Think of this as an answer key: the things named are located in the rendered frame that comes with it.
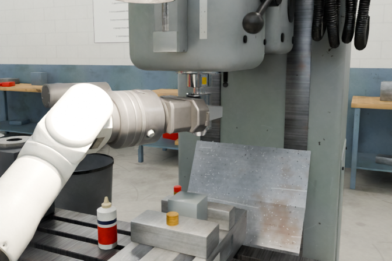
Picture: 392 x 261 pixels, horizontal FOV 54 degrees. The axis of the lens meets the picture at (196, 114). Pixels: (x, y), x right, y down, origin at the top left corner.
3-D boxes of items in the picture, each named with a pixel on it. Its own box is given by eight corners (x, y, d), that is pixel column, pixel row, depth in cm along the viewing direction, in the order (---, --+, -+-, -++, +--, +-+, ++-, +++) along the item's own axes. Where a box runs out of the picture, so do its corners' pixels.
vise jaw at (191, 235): (206, 259, 63) (206, 236, 62) (130, 241, 69) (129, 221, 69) (219, 243, 68) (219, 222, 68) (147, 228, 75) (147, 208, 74)
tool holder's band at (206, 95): (216, 98, 68) (216, 93, 68) (192, 99, 66) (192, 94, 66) (205, 96, 72) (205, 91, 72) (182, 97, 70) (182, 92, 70)
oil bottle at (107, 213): (109, 251, 79) (108, 201, 78) (94, 247, 81) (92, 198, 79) (121, 243, 83) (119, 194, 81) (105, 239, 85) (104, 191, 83)
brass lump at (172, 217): (175, 226, 66) (175, 217, 66) (164, 225, 67) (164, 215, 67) (181, 222, 68) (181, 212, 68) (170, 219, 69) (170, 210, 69)
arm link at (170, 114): (210, 88, 62) (150, 92, 54) (209, 146, 63) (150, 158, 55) (164, 84, 71) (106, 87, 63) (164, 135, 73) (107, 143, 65)
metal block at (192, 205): (196, 235, 70) (196, 204, 69) (167, 229, 73) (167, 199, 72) (207, 224, 75) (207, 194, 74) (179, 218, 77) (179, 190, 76)
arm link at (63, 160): (122, 99, 53) (74, 168, 43) (100, 133, 59) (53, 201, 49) (81, 73, 52) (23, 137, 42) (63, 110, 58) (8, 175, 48)
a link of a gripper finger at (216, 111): (219, 119, 70) (193, 123, 66) (219, 102, 69) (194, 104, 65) (226, 120, 69) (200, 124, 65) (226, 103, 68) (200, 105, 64)
